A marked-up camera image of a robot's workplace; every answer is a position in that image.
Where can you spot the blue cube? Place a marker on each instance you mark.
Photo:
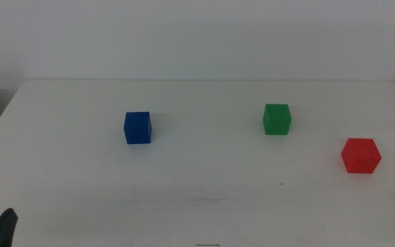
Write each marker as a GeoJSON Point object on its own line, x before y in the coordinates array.
{"type": "Point", "coordinates": [137, 128]}

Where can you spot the green cube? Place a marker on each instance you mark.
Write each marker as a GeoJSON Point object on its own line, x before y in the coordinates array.
{"type": "Point", "coordinates": [277, 120]}

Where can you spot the red cube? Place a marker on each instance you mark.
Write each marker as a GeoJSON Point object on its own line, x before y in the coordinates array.
{"type": "Point", "coordinates": [360, 157]}

